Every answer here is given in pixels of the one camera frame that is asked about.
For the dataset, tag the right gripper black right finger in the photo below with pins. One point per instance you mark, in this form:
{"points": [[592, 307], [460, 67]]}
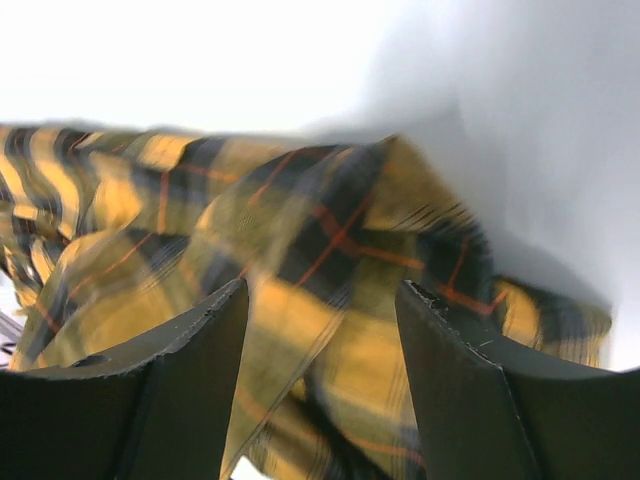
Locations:
{"points": [[488, 407]]}

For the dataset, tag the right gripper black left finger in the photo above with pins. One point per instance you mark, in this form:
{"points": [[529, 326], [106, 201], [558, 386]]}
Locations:
{"points": [[154, 407]]}

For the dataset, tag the yellow plaid shirt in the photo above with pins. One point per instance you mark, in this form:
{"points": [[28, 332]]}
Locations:
{"points": [[106, 235]]}

